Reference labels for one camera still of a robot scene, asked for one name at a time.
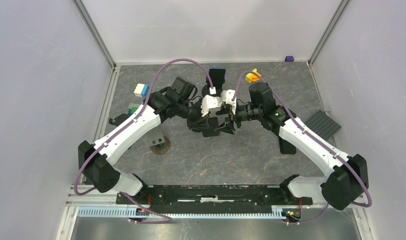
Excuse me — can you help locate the blue edged black phone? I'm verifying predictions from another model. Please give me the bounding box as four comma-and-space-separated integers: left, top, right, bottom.
209, 67, 226, 89

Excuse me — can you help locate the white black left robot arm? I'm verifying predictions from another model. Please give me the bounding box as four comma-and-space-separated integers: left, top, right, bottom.
78, 77, 221, 204

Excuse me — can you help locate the aluminium frame rail right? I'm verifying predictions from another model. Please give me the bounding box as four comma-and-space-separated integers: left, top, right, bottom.
307, 0, 351, 68

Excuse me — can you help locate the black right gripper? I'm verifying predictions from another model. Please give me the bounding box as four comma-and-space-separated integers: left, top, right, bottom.
214, 102, 262, 136

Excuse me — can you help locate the aluminium frame rail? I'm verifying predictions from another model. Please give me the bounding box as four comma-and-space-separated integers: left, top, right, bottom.
91, 65, 121, 143
307, 0, 351, 68

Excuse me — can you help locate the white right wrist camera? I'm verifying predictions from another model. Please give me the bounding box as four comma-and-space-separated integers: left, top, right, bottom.
221, 89, 237, 115

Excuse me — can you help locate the black phone at bottom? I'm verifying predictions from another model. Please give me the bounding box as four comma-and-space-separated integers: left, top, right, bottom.
278, 136, 297, 155

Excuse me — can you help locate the black folding phone stand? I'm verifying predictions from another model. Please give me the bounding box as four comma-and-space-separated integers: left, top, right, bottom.
108, 113, 130, 127

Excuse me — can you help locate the grey stand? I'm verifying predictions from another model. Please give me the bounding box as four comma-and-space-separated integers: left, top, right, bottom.
147, 126, 171, 155

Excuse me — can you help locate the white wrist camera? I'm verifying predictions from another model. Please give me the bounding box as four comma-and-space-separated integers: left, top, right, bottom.
201, 87, 222, 117
221, 89, 237, 115

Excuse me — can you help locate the aluminium frame rail left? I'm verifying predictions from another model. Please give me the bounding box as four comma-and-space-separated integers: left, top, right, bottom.
91, 65, 121, 143

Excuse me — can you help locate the light blue toothed rail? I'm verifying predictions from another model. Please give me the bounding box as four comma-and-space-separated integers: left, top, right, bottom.
77, 205, 291, 220

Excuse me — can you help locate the green blue toy block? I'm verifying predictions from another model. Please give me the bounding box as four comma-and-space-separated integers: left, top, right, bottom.
127, 103, 140, 116

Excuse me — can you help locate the teal edged black phone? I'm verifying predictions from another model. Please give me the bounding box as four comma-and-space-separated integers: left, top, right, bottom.
201, 117, 220, 138

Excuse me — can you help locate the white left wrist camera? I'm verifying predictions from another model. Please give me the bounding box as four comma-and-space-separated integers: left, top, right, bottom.
201, 87, 222, 117

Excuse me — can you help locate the black round base phone stand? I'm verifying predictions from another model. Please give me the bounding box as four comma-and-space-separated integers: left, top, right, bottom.
201, 84, 210, 98

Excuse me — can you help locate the grey lego baseplate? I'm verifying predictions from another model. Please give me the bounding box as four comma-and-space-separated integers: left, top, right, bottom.
304, 110, 341, 141

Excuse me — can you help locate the yellow orange toy block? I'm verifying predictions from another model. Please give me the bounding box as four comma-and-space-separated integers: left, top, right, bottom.
245, 68, 261, 84

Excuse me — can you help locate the purple toy block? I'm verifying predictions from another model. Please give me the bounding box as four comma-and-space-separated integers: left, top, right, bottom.
284, 55, 294, 62

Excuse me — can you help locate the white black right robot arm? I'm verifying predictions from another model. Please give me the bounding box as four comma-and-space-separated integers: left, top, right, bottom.
218, 82, 372, 210

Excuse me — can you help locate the white blue toy block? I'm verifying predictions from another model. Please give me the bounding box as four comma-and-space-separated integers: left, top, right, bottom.
133, 83, 149, 99

